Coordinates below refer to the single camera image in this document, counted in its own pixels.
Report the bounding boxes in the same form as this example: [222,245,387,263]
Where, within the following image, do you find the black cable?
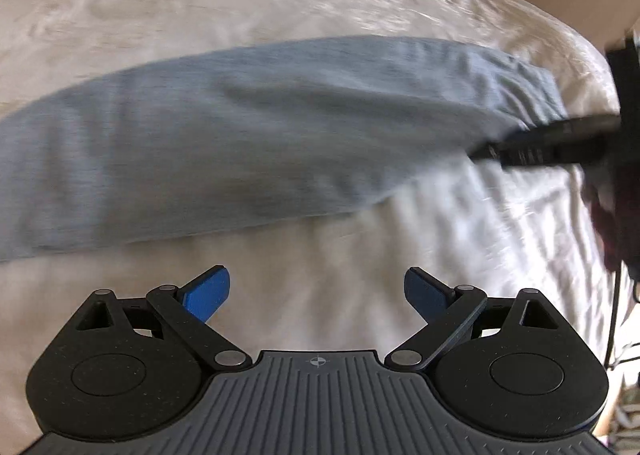
[602,262,632,370]

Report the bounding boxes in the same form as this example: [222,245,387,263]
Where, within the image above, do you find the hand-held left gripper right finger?
[386,266,561,371]

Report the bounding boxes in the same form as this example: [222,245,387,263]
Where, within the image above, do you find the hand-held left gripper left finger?
[75,265,252,372]

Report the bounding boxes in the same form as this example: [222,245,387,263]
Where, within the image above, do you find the grey pants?
[0,35,572,263]

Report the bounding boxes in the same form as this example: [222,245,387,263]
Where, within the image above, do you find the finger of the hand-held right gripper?
[470,115,622,169]

